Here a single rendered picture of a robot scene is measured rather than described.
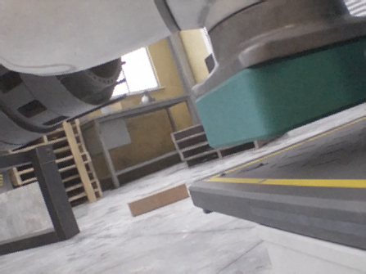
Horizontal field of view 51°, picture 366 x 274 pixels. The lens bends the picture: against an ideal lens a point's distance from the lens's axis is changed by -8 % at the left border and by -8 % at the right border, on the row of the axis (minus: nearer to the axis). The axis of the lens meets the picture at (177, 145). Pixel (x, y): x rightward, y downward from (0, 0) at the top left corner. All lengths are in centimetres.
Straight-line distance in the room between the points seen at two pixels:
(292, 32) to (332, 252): 19
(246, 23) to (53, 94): 107
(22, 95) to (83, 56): 100
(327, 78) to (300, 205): 13
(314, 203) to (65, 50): 30
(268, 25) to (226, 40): 5
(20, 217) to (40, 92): 272
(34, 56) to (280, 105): 26
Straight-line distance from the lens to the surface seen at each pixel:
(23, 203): 404
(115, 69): 158
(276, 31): 37
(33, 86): 139
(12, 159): 258
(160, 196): 271
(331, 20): 39
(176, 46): 830
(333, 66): 37
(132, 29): 42
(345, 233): 24
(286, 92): 34
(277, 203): 31
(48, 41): 44
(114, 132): 625
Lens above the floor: 38
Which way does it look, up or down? 1 degrees down
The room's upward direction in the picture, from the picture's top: 19 degrees counter-clockwise
